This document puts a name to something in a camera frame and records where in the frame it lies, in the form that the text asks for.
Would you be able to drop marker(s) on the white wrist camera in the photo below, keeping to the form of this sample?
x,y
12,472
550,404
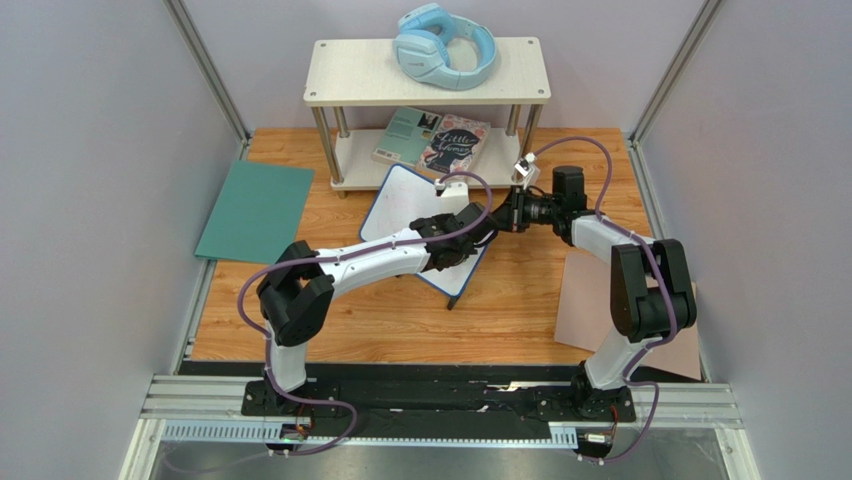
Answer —
x,y
452,196
526,171

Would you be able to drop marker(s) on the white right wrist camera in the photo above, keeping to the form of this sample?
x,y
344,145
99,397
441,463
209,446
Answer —
x,y
526,171

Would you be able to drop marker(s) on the pink mat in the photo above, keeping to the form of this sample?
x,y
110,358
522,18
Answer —
x,y
583,318

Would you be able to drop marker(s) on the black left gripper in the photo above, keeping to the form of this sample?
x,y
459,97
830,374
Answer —
x,y
446,220

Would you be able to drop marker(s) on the Little Women book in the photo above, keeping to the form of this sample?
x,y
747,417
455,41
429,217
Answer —
x,y
454,146

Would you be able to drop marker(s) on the white two-tier shelf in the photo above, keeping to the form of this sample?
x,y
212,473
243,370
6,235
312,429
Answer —
x,y
380,72

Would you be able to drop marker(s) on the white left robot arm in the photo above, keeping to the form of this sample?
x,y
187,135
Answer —
x,y
288,302

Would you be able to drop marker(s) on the blue framed whiteboard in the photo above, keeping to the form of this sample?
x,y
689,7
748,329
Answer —
x,y
403,197

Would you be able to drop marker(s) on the light blue headphones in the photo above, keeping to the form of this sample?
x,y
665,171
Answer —
x,y
421,48

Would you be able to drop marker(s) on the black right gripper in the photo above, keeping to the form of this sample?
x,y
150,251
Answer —
x,y
519,209

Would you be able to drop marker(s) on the teal mat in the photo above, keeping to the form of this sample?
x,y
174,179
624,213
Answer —
x,y
257,213

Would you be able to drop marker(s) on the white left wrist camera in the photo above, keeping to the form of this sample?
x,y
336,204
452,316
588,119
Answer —
x,y
452,196

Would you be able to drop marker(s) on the teal book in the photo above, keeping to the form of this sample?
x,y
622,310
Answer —
x,y
406,136

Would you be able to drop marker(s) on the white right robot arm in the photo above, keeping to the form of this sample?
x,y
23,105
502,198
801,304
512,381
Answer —
x,y
650,298

